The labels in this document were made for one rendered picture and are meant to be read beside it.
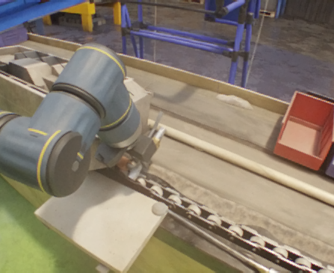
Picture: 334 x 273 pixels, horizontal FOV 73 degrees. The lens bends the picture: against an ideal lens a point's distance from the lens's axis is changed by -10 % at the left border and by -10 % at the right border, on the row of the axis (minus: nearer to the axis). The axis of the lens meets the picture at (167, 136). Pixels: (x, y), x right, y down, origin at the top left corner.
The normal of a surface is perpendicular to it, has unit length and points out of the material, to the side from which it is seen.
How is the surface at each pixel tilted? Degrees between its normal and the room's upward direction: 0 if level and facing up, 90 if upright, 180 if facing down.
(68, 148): 83
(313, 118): 88
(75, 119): 52
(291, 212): 0
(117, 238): 0
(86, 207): 0
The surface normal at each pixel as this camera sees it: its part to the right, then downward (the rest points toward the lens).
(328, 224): 0.04, -0.79
